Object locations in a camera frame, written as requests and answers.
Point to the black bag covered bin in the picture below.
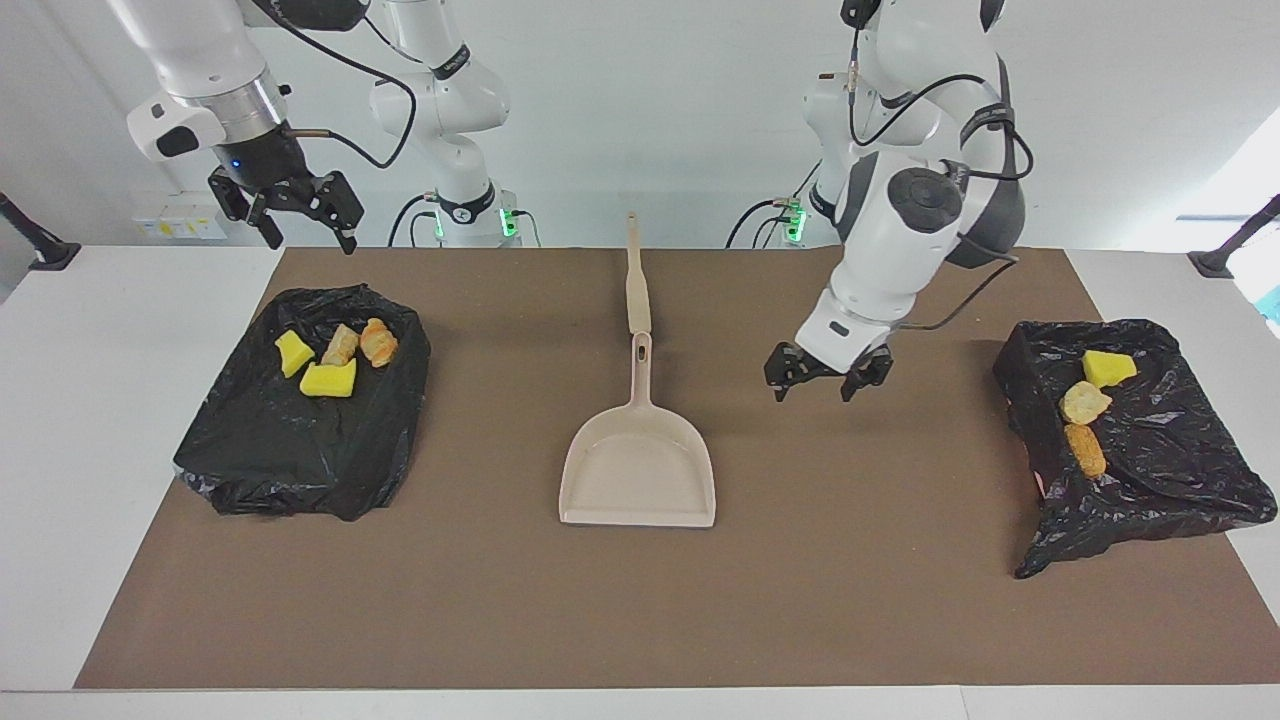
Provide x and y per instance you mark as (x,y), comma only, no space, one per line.
(280,450)
(1170,470)

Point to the pale toy croissant piece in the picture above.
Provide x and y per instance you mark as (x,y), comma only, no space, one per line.
(340,345)

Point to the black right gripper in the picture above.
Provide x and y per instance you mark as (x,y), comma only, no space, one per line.
(270,165)

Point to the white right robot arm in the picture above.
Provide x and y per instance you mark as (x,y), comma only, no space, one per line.
(200,80)

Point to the beige plastic dustpan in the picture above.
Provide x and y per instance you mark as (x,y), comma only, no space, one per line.
(640,470)

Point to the teal plastic object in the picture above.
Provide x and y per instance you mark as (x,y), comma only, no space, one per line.
(1273,303)

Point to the brown paper table mat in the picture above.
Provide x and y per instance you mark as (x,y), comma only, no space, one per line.
(600,620)

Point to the orange beige toy croissant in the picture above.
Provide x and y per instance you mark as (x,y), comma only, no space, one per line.
(378,343)

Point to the black camera stand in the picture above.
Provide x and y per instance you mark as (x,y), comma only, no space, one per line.
(1215,262)
(50,255)

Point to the green and yellow sponge piece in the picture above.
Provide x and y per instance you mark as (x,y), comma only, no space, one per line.
(328,380)

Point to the beige hand brush black bristles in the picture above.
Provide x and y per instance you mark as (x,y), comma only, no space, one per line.
(637,290)

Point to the small yellow sponge piece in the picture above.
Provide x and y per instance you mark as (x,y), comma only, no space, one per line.
(293,353)

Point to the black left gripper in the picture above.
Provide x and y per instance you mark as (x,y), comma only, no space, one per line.
(832,360)

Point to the large yellow sponge piece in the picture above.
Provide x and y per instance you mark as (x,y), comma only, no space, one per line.
(1107,367)

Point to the white wall socket box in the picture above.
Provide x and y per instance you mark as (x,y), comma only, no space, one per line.
(190,215)

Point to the pale beige toy bread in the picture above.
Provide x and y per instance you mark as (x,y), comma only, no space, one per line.
(1083,402)

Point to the brown toy nugget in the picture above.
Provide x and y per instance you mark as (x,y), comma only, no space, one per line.
(1086,450)

